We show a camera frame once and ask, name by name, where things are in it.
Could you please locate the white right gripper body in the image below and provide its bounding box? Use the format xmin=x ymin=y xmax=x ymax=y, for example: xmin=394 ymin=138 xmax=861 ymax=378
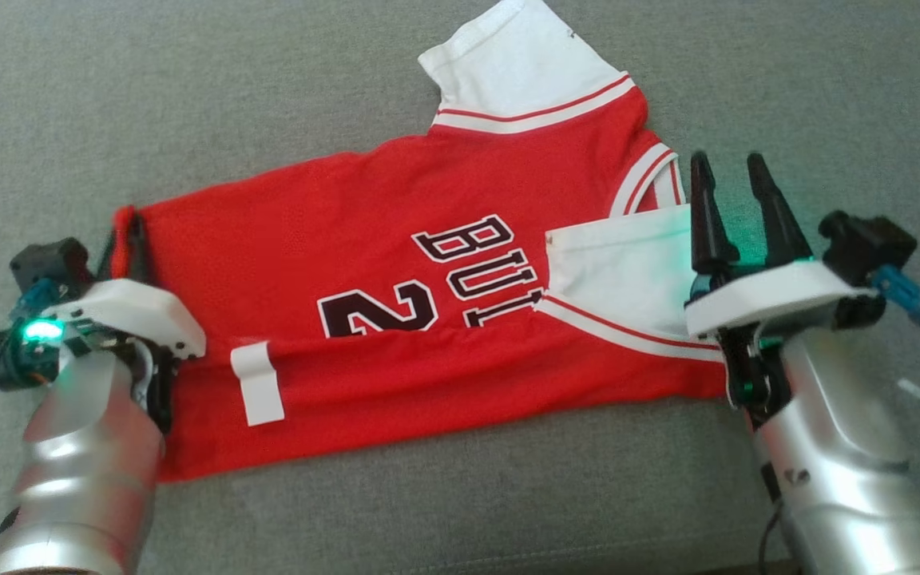
xmin=685 ymin=260 xmax=880 ymax=416

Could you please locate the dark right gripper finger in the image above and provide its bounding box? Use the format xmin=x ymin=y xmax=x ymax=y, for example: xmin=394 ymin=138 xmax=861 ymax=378
xmin=690 ymin=151 xmax=742 ymax=282
xmin=747 ymin=153 xmax=816 ymax=270

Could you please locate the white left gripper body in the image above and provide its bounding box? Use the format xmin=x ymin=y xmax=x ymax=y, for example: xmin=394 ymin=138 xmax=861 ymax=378
xmin=0 ymin=278 xmax=207 ymax=436

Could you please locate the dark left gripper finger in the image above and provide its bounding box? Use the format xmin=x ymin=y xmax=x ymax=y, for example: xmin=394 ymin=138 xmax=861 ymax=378
xmin=129 ymin=209 xmax=152 ymax=282
xmin=95 ymin=227 xmax=127 ymax=282

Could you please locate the red Bulls basketball jersey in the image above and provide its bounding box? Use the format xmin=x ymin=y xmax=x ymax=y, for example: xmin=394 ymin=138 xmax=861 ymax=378
xmin=113 ymin=0 xmax=728 ymax=482

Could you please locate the grey sofa seat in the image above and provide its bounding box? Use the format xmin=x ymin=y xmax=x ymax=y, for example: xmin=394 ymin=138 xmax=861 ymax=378
xmin=0 ymin=0 xmax=920 ymax=575

